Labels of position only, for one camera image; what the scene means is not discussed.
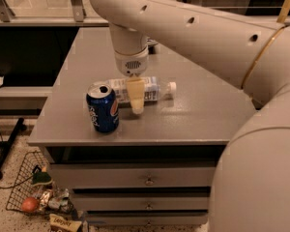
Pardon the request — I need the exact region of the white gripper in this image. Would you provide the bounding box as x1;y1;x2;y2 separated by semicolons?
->
115;47;148;115

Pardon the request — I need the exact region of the clear plastic water bottle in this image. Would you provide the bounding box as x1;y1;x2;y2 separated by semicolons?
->
106;76;177;103

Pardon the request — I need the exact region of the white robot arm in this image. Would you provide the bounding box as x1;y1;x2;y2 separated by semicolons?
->
90;0;290;232

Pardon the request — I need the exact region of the blue pepsi can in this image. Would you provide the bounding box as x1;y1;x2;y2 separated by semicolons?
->
86;82;119;133

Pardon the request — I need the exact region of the dark blue chip bag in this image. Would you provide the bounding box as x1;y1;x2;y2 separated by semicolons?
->
147;38;159;47

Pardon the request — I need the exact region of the grey drawer cabinet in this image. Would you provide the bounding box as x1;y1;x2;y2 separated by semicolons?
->
29;27;255;215

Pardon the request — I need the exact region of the top grey drawer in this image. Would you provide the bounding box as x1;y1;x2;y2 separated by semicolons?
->
47;162;215;189

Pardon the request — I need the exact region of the grey drawer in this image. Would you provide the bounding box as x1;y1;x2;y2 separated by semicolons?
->
47;162;215;189
85;212;207;226
71;193;209;212

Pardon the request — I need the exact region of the middle grey drawer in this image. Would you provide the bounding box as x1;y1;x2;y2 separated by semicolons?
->
71;193;209;212

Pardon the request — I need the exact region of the green sponge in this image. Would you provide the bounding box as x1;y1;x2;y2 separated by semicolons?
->
32;172;52;187

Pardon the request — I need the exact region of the crumpled silver wrapper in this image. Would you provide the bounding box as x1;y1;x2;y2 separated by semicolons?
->
39;189;71;213

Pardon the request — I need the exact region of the bottom grey drawer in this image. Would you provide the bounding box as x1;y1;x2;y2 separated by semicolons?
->
85;212;207;226

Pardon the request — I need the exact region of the black metal stand leg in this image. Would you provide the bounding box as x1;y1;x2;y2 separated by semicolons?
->
0;118;25;179

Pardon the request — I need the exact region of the grey metal railing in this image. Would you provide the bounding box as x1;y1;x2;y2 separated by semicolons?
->
0;0;107;27

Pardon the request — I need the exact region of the yellow chip bag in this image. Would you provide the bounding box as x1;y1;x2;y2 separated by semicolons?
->
49;214;82;232

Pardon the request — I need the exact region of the red apple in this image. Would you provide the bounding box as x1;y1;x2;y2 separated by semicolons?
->
21;197;39;213

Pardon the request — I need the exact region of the black wire basket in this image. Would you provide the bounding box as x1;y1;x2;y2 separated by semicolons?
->
6;152;73;216

